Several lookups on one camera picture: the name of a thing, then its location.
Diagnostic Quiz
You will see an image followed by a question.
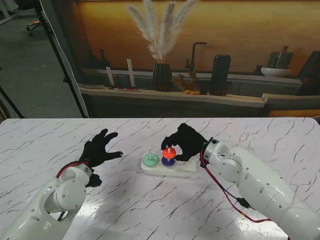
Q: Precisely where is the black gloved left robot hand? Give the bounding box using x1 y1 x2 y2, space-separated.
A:
79 128 124 168

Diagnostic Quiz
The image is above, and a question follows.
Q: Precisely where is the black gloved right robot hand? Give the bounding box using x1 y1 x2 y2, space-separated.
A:
161 122 209 163

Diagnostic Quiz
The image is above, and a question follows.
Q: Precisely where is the small orange ring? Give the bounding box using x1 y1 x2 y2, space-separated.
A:
162 147 177 160

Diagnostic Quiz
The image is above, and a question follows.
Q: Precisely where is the white Hanoi tower base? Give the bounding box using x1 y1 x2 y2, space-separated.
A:
140 146 197 178

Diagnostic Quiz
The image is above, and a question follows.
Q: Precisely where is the medium blue ring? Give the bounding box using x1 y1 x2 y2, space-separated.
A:
161 156 176 168

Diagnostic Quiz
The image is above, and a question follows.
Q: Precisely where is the large green ring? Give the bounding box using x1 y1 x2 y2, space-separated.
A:
141 152 159 167

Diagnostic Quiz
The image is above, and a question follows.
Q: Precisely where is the brown coral figurine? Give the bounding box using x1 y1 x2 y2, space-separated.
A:
171 70 201 92

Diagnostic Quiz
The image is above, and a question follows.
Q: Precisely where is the stack of plates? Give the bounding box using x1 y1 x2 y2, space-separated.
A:
78 83 106 90

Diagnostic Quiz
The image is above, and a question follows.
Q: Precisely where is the tray with red pieces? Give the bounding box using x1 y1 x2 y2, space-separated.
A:
107 86 142 92

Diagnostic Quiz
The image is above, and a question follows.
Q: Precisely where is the dark ribbed vase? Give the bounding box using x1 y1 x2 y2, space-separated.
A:
151 62 174 92

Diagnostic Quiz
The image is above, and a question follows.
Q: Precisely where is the tall black cylinder appliance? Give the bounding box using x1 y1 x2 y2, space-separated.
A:
209 54 232 97

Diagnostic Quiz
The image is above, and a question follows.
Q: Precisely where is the short white candle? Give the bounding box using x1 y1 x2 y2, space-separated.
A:
105 66 115 86

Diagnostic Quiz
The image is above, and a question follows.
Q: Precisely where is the tall white candle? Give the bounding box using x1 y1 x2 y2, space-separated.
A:
126 58 137 88

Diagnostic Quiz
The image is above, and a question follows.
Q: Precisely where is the black kitchen faucet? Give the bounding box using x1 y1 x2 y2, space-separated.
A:
185 41 208 73

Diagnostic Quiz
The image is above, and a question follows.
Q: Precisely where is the black tripod stand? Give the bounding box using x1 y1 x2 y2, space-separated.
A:
34 0 88 118
0 86 26 119

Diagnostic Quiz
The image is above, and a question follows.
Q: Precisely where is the squat dark glass bottle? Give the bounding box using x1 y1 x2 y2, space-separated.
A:
87 49 100 69

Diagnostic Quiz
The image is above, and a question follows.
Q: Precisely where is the tall dark glass bottle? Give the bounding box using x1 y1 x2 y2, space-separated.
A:
98 49 111 70

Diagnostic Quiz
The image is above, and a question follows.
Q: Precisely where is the short wooden counter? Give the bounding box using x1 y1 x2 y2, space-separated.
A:
261 92 320 105

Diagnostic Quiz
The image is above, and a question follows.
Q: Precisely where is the white bowl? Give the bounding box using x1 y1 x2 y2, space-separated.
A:
260 67 293 78

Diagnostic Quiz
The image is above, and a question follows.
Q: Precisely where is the white pampas grass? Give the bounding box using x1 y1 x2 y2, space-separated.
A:
125 0 200 63

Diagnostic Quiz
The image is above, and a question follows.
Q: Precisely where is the grey board with bottle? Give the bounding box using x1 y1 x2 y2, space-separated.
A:
266 45 295 69

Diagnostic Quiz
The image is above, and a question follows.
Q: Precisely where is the orange kitchen backdrop banner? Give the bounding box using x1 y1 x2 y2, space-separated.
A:
41 0 320 118

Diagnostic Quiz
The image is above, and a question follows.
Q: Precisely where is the dark angular box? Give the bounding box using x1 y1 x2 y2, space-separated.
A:
296 51 320 96

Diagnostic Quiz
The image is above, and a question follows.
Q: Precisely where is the office chair base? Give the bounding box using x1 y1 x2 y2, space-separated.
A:
25 19 43 38

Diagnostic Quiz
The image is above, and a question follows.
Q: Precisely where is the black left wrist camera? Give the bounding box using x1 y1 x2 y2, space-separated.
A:
86 173 103 188

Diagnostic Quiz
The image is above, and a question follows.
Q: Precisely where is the red left arm cable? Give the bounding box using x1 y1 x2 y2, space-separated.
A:
56 161 90 179

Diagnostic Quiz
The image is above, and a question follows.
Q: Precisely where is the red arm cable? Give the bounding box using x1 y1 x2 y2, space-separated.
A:
56 161 90 179
199 149 273 224

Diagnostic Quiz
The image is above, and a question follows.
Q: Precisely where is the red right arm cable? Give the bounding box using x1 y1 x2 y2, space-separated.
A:
199 149 273 224

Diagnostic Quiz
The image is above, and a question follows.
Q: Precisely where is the white desk frame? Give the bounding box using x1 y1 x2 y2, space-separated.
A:
0 0 21 25

